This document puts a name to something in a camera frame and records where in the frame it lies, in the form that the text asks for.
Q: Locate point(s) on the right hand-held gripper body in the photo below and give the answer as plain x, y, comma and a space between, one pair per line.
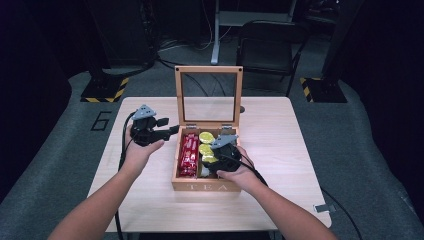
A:
228, 156

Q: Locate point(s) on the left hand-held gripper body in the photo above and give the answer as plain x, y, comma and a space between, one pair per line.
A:
145, 131

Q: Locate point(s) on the wooden tea box glass lid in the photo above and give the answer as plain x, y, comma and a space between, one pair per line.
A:
206, 185

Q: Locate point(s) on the person's right hand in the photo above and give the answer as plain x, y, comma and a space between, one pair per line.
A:
243, 175

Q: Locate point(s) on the person's left hand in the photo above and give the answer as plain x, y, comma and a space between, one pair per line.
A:
140, 155

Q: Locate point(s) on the small white packet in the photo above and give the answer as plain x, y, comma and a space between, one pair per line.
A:
205, 172

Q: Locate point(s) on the stack of red packets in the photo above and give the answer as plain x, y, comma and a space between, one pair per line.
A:
188, 155

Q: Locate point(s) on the black table grommet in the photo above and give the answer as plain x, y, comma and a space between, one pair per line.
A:
242, 109

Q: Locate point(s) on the black stand with striped base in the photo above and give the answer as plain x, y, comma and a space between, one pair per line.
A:
325, 90
105, 88

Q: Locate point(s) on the grey table edge clip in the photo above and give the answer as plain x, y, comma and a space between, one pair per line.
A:
325, 208

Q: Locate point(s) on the black folding chair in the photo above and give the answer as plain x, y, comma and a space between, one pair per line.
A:
266, 50

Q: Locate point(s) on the white metal desk frame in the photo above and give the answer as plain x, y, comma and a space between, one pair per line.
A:
216, 46

